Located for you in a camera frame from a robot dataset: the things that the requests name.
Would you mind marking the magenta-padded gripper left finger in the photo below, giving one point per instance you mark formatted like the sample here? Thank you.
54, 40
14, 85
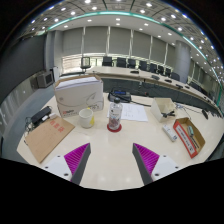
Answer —
75, 160

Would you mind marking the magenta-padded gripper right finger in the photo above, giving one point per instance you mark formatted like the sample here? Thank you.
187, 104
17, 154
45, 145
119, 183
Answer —
148, 160

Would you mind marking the clear water bottle black cap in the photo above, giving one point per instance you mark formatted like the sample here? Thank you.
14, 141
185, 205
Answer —
115, 115

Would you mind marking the brown paper envelope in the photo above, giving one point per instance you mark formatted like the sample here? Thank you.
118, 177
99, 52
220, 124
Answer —
48, 138

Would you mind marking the white remote control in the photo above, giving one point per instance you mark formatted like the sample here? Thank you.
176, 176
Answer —
170, 132

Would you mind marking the red-edged open cardboard box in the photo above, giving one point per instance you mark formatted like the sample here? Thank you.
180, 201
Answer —
185, 141

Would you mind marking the white cup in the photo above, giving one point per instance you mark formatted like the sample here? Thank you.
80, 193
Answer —
86, 118

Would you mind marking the flat round red coaster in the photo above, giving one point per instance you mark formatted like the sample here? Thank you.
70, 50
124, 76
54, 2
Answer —
109, 129

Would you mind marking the white paper sheet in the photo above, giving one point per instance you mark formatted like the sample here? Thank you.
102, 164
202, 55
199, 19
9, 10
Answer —
135, 112

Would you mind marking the white power adapter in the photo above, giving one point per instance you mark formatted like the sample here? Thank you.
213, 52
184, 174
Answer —
52, 116

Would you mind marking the white open cardboard box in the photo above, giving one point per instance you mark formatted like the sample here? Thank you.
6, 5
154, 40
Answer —
157, 110

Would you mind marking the small green tool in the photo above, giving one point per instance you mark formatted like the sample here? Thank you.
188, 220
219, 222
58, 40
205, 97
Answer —
190, 131

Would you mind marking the black power strip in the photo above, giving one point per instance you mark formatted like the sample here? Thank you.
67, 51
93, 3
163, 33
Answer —
40, 115

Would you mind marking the white copy paper carton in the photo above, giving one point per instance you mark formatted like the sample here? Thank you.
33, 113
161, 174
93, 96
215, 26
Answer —
78, 98

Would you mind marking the black desk phone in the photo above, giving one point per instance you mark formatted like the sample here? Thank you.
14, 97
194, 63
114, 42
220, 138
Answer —
120, 95

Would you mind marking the long curved conference desk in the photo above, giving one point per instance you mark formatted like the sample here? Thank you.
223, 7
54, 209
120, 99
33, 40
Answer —
146, 83

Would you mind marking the grey box monitor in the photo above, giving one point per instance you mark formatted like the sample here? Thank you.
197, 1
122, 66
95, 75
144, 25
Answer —
45, 79

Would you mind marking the black office chairs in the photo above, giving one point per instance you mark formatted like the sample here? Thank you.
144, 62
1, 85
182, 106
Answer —
121, 62

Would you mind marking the round ceiling lights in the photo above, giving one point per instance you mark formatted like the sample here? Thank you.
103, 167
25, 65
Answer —
117, 19

